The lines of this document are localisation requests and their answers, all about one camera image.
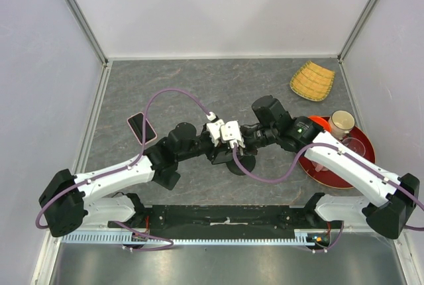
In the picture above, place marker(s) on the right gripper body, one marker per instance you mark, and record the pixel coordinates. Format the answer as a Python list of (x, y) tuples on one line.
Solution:
[(253, 137)]

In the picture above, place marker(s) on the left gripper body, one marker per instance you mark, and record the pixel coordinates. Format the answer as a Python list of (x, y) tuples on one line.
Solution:
[(211, 151)]

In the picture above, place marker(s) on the round base phone stand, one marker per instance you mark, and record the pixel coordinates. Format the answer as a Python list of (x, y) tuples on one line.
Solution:
[(248, 162)]

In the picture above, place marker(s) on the folding black phone stand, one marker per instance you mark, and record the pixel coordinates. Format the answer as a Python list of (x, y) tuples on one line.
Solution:
[(166, 178)]

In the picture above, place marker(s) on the pink case phone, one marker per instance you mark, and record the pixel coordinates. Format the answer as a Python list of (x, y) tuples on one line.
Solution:
[(141, 128)]

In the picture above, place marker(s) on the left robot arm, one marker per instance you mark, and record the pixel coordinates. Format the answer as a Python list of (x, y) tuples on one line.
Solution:
[(72, 200)]

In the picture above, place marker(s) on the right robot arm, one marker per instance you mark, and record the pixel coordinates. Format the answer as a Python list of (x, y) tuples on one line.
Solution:
[(388, 199)]

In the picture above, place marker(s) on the orange bowl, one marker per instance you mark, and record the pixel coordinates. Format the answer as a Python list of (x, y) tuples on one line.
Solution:
[(322, 122)]

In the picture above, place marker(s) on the pink mug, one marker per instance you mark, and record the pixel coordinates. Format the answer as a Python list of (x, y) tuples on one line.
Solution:
[(319, 167)]

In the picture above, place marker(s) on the yellow bamboo tray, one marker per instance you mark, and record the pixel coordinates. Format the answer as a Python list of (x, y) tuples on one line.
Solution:
[(312, 82)]

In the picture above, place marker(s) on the beige cup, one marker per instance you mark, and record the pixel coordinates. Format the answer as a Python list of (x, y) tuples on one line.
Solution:
[(341, 122)]

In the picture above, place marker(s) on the clear glass cup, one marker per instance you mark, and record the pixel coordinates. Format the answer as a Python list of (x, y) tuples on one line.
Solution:
[(354, 145)]

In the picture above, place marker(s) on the red round tray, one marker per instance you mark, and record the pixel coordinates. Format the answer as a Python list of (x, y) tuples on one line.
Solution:
[(328, 178)]

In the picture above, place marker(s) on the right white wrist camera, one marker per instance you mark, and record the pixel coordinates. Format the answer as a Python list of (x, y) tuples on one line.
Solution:
[(231, 134)]

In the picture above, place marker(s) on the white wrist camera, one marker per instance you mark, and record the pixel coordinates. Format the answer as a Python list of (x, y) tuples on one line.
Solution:
[(231, 134), (214, 128)]

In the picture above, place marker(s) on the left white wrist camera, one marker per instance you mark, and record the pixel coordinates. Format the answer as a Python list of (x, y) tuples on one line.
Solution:
[(214, 128)]

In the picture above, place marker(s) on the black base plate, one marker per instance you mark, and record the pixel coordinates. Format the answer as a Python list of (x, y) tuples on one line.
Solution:
[(226, 220)]

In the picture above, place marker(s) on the grey cable duct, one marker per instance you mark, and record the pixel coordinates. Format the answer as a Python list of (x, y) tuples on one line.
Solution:
[(125, 237)]

